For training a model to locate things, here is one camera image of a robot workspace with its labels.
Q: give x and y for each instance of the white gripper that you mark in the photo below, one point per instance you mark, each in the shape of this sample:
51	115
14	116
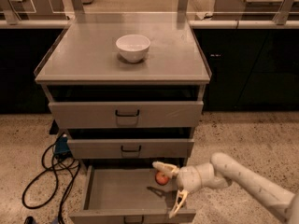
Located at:
187	179

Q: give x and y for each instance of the red apple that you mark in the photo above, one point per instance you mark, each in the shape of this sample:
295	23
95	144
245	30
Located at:
161	178

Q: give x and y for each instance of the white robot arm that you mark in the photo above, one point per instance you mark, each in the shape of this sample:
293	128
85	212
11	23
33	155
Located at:
219	173

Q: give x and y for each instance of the grey middle drawer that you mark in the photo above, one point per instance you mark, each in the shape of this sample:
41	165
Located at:
130	148

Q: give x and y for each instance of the grey drawer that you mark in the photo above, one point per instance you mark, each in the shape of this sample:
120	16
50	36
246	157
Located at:
128	196
130	148
90	115

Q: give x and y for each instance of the grey bottom drawer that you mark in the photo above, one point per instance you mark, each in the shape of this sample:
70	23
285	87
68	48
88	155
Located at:
128	196

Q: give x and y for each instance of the grey top drawer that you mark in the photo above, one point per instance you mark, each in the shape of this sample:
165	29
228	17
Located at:
90	115

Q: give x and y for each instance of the grey drawer cabinet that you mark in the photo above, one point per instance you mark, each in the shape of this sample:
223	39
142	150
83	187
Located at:
86	67

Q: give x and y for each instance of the blue power box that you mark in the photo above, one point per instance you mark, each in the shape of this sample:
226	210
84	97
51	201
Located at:
61	149

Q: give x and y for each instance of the white ceramic bowl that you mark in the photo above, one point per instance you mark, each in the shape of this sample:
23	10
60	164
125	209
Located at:
133	48

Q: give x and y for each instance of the background steel table right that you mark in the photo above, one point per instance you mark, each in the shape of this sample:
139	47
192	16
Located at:
245	10

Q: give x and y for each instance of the background steel table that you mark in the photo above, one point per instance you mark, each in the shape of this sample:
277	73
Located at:
33	9
245	10

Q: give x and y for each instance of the background steel table left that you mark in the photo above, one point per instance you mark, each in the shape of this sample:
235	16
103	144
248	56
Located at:
33	9

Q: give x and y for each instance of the white horizontal rail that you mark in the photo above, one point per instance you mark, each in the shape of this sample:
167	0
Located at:
39	24

